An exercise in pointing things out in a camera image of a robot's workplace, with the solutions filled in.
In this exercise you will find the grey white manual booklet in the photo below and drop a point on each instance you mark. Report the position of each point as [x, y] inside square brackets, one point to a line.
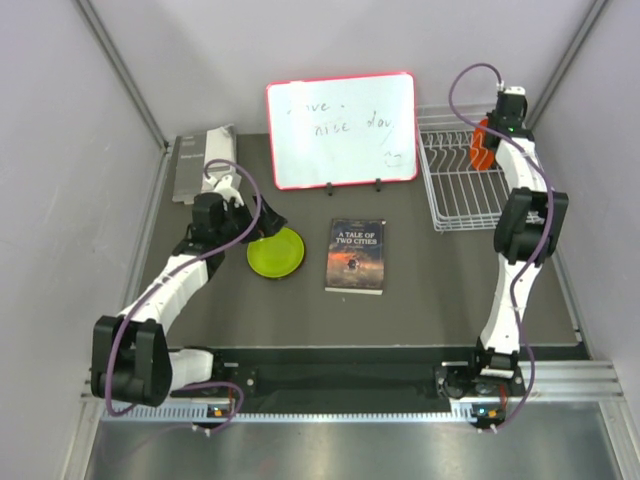
[193, 152]

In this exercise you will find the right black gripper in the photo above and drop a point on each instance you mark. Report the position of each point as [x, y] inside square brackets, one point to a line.
[491, 121]

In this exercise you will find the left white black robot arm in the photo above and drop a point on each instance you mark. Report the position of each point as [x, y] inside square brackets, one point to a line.
[131, 361]

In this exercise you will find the orange plate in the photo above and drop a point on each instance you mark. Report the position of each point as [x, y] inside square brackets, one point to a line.
[482, 159]

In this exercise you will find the white wire dish rack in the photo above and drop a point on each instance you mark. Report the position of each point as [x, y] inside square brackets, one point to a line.
[461, 197]

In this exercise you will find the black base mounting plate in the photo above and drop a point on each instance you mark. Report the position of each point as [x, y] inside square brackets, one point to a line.
[263, 371]

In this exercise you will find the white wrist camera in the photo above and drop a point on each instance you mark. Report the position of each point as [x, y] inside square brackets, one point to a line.
[512, 93]
[226, 186]

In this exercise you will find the red framed whiteboard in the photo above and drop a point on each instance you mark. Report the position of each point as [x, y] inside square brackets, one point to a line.
[343, 131]

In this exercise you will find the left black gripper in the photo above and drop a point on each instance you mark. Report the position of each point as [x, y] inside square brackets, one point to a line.
[267, 224]

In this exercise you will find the lime green plate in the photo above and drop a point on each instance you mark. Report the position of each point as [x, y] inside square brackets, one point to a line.
[279, 255]

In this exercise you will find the A Tale of Two Cities book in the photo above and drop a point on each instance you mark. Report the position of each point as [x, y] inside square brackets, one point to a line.
[355, 259]

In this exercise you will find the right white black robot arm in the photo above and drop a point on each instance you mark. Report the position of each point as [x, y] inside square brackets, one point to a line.
[525, 236]

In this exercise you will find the red floral plate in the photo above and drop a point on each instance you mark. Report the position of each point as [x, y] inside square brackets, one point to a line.
[275, 278]

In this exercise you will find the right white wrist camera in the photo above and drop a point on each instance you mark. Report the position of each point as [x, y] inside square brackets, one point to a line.
[512, 93]

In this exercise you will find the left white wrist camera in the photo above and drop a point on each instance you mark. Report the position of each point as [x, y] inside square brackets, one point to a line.
[226, 186]

